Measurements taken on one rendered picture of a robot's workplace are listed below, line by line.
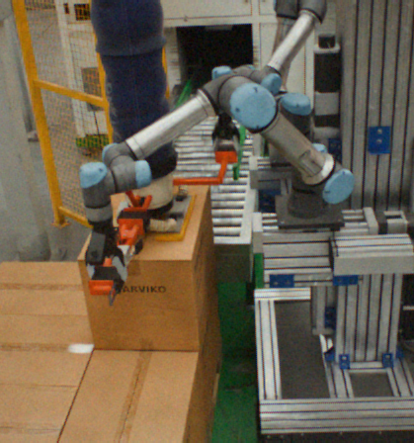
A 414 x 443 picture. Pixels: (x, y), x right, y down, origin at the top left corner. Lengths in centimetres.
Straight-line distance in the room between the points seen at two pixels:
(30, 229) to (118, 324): 168
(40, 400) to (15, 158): 178
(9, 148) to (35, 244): 62
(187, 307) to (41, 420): 62
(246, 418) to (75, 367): 85
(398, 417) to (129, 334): 108
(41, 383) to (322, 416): 106
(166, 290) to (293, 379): 79
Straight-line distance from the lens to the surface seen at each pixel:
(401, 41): 232
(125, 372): 247
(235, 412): 304
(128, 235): 217
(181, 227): 242
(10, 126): 379
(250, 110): 187
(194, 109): 198
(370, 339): 288
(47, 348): 265
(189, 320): 243
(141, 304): 241
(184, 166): 390
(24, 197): 396
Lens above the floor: 216
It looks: 29 degrees down
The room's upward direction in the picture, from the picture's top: 5 degrees counter-clockwise
